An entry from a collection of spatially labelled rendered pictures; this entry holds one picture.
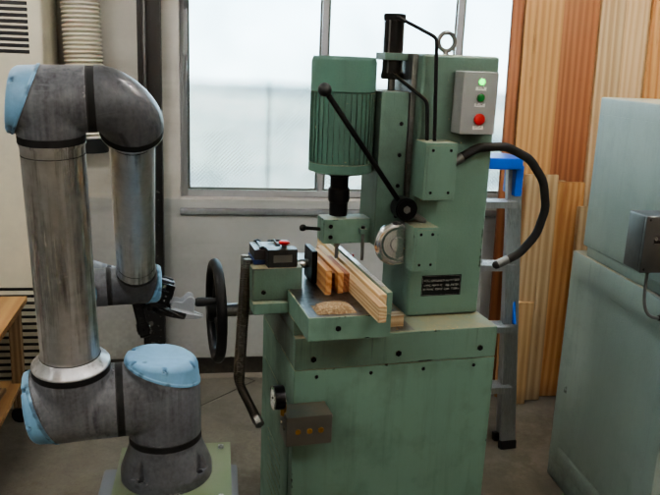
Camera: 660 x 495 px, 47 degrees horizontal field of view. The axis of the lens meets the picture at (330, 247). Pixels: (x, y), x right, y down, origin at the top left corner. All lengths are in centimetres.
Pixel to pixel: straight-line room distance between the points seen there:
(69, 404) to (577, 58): 275
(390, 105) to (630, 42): 191
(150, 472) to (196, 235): 198
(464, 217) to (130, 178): 100
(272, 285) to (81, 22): 161
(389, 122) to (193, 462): 100
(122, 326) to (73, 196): 225
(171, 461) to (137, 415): 12
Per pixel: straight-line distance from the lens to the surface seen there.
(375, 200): 206
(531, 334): 355
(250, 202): 344
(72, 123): 136
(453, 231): 212
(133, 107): 136
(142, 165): 146
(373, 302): 180
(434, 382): 212
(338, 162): 200
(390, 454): 217
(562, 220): 351
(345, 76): 198
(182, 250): 349
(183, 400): 156
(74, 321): 148
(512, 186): 300
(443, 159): 198
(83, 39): 323
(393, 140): 205
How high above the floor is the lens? 150
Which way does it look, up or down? 14 degrees down
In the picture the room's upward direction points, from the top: 2 degrees clockwise
